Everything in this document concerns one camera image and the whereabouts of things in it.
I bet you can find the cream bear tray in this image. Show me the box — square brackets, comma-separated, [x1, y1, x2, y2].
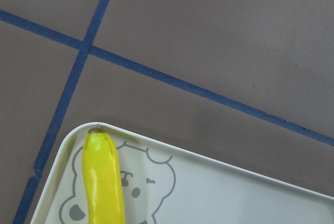
[31, 122, 333, 223]

